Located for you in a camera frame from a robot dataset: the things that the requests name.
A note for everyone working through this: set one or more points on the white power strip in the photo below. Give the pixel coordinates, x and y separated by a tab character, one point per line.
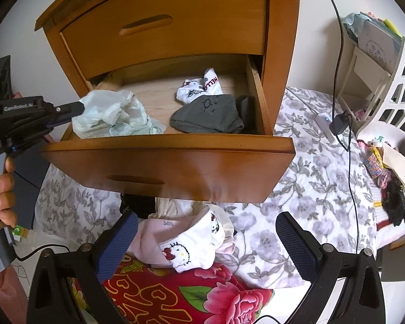
323	121

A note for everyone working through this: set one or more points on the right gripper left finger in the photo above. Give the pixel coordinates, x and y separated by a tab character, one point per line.
51	299

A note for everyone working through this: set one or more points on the cream sheer stocking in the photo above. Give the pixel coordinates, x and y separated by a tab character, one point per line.
215	216

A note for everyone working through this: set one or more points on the colourful clutter pile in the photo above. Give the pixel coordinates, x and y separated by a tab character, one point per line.
386	167

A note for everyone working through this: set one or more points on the grey printed garment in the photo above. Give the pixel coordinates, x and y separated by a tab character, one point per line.
216	114

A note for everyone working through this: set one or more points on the grey floral bedsheet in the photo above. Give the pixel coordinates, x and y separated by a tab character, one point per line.
326	188

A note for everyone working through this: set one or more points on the dark blue cabinet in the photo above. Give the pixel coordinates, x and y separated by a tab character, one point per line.
30	167

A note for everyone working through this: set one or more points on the black power adapter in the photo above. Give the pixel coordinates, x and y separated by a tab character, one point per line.
339	123

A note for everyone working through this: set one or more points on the pink sock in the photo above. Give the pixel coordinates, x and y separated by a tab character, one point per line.
151	232

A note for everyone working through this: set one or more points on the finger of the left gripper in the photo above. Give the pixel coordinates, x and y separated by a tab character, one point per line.
65	113

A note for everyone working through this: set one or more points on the red floral blanket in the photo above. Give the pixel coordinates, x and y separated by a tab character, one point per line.
143	294

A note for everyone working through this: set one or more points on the white patterned sock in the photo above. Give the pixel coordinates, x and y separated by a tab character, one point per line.
193	248

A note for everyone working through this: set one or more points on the person left hand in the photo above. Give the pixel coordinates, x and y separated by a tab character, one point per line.
7	197

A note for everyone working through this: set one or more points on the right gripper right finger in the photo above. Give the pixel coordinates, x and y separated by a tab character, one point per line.
361	299

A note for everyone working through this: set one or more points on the white lattice shelf rack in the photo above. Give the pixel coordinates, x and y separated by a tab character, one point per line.
373	91

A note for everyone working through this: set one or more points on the pale green lace underwear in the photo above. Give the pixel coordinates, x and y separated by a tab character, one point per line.
112	114

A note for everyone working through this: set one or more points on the white Hello Kitty sock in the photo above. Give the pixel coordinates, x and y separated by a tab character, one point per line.
191	89

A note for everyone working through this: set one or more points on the wooden nightstand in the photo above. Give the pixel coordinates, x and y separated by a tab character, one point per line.
280	29

